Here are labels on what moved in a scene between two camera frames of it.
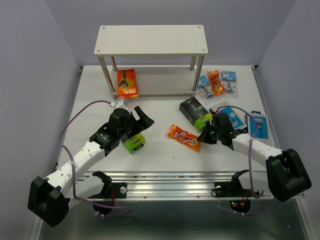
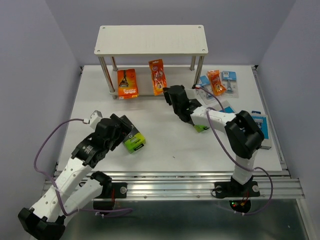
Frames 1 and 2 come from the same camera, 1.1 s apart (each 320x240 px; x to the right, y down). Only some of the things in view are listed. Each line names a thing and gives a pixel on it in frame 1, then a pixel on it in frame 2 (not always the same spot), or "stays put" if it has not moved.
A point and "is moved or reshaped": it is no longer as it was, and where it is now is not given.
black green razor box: [135, 143] stays put
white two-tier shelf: [154, 40] stays put
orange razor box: [127, 82] stays put
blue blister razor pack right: [229, 81] stays put
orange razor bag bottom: [184, 137] to [158, 76]
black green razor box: [192, 109] is moved or reshaped
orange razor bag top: [215, 80] stays put
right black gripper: [203, 137] to [166, 95]
